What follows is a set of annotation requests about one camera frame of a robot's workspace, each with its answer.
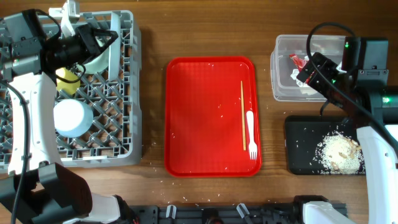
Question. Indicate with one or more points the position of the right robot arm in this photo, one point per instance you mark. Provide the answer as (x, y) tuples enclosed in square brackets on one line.
[(360, 89)]

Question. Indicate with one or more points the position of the light blue plate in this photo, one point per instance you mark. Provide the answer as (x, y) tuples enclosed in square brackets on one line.
[(115, 48)]

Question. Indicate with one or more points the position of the white napkin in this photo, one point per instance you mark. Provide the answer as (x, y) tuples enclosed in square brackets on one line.
[(306, 90)]

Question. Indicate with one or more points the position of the red plastic tray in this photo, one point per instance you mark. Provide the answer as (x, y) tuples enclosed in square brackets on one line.
[(203, 128)]

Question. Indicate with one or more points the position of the yellow plastic cup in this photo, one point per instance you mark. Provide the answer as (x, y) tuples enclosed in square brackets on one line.
[(69, 88)]

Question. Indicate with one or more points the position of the black plastic tray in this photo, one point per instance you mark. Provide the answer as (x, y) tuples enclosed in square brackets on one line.
[(303, 133)]

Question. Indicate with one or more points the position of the green bowl with rice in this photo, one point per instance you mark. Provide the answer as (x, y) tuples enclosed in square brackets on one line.
[(98, 64)]

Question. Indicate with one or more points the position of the clear plastic waste bin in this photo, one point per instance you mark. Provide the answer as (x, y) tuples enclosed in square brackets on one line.
[(284, 87)]

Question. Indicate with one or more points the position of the white plastic fork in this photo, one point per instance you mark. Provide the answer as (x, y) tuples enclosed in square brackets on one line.
[(252, 145)]

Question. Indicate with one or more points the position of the wooden chopstick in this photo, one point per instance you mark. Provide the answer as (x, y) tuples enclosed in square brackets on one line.
[(243, 116)]

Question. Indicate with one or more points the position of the grey plastic dishwasher rack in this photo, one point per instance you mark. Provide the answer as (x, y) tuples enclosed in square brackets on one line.
[(115, 136)]

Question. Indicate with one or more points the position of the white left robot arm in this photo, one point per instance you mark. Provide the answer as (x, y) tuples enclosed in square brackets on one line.
[(39, 189)]

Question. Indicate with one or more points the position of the pile of rice and shells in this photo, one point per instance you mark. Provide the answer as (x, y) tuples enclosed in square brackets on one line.
[(338, 154)]

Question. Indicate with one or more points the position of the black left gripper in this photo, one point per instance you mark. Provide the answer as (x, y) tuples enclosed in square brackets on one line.
[(87, 34)]

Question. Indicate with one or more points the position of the red snack wrapper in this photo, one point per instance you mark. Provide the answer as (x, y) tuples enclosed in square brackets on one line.
[(299, 63)]

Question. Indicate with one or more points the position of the light blue cup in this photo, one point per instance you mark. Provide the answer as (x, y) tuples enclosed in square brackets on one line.
[(72, 118)]

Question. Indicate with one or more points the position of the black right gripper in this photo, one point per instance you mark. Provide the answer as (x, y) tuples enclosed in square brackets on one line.
[(324, 63)]

